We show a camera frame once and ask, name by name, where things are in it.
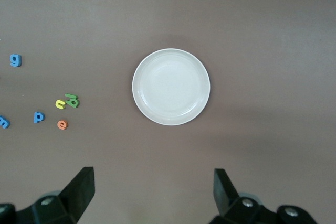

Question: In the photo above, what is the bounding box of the brown table cover sheet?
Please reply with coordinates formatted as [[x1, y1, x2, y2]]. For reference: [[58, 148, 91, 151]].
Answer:
[[0, 0, 336, 224]]

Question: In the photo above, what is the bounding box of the blue foam letter g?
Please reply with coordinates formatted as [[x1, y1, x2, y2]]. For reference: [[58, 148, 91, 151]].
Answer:
[[9, 54, 23, 68]]

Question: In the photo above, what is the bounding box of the green foam letter g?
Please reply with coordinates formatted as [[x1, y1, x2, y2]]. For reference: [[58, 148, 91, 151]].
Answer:
[[67, 97, 80, 109]]

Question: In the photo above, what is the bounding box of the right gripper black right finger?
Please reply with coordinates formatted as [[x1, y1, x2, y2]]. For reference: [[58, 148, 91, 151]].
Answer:
[[209, 168, 279, 224]]

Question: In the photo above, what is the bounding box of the blue foam letter p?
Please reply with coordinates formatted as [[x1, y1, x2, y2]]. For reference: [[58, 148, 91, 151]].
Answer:
[[33, 111, 46, 124]]

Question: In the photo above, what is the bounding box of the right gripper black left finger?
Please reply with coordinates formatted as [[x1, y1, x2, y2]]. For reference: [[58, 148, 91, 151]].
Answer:
[[15, 166, 96, 224]]

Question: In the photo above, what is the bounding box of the blue foam letter m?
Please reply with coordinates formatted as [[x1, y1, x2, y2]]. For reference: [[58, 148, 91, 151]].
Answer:
[[0, 115, 11, 129]]

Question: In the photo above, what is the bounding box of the beige round plate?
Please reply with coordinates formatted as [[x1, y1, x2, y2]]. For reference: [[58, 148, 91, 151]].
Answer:
[[132, 48, 211, 126]]

